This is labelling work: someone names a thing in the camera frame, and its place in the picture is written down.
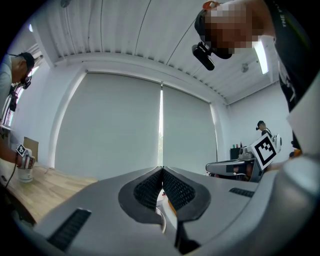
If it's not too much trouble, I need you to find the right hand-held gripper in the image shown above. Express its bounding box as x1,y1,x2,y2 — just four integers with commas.
206,132,283,182

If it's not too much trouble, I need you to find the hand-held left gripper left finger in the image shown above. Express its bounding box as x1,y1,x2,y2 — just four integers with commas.
33,166,186,256

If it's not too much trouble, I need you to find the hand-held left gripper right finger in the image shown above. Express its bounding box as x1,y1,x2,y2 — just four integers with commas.
162,166,260,248

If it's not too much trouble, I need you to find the person's right hand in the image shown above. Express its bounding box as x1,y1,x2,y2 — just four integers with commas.
233,164,252,177

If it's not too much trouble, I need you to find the black cabinet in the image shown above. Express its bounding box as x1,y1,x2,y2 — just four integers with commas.
229,147,248,161

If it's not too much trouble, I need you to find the grey roller blind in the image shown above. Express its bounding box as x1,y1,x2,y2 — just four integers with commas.
54,72,163,182
159,84,218,173

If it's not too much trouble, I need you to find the long wooden table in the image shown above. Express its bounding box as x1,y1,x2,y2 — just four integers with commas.
0,159,99,226

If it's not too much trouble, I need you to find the white electric kettle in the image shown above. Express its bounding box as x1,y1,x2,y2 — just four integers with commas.
17,148,35,184

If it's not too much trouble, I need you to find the brown cardboard sheet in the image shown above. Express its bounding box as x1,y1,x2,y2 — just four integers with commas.
23,136,40,162

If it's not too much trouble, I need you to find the long ceiling light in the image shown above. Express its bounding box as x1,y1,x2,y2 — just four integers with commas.
252,40,269,75

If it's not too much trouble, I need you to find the person's black shirt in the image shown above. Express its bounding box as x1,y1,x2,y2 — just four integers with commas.
264,0,320,113

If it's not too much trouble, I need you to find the tall glass window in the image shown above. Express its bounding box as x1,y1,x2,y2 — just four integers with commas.
0,83,16,129

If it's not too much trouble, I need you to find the person's head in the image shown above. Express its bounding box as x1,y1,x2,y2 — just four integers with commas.
194,0,276,60

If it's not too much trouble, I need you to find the black head camera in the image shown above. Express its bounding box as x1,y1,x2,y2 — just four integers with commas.
191,41,216,72

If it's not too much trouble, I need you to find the orange head mount clip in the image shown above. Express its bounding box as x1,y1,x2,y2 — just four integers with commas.
202,0,220,10

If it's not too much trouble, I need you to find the wall air vent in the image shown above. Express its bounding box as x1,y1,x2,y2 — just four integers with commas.
31,43,44,61

